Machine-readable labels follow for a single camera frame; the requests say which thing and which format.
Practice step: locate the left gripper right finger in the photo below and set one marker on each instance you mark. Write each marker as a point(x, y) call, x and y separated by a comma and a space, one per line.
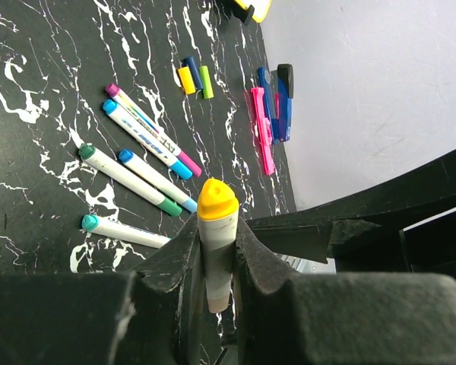
point(286, 317)

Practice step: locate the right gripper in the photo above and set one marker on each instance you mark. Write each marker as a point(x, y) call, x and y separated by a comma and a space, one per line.
point(396, 204)

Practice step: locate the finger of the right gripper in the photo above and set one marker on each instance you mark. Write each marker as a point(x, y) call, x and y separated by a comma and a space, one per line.
point(315, 239)

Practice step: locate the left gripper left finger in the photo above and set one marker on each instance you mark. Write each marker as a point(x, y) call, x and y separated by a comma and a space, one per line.
point(149, 315)

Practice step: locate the orange capped white marker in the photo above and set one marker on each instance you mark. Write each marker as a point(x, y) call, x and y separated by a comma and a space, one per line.
point(218, 214)

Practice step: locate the teal capped white marker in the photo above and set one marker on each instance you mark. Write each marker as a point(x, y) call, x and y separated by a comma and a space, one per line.
point(113, 229)

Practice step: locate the dark green capped marker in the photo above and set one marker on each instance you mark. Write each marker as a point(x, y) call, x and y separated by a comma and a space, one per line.
point(96, 158)

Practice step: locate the green pen cap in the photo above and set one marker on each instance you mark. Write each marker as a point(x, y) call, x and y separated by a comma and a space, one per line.
point(206, 82)

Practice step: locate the yellow pen cap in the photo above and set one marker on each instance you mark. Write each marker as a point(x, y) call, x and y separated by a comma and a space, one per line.
point(186, 79)

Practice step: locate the dark blue pen cap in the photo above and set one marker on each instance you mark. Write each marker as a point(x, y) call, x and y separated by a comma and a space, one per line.
point(191, 63)

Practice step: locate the pink clip tool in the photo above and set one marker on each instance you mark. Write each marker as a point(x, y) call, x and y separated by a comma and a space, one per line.
point(265, 136)

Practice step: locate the light blue capped marker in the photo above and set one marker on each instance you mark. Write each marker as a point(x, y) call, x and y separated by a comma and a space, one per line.
point(149, 174)

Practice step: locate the purple capped white marker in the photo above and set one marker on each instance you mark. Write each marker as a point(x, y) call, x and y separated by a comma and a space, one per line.
point(121, 97)

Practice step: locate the blue capped white marker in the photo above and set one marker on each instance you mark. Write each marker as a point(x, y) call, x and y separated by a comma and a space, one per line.
point(123, 118)

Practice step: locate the small whiteboard yellow frame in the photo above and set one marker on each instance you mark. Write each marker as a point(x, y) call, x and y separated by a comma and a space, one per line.
point(249, 11)

